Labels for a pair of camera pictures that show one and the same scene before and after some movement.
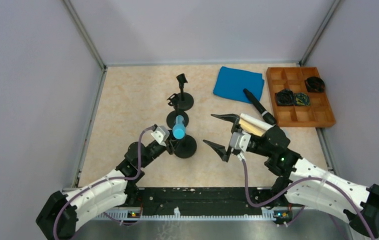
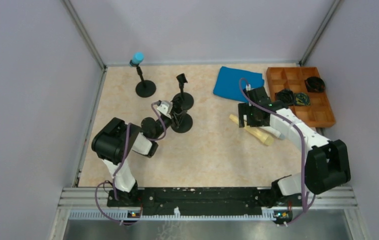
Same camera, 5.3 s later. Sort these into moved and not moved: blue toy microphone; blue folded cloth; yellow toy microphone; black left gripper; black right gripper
Moved: black right gripper; blue toy microphone; black left gripper
Not moved: blue folded cloth; yellow toy microphone
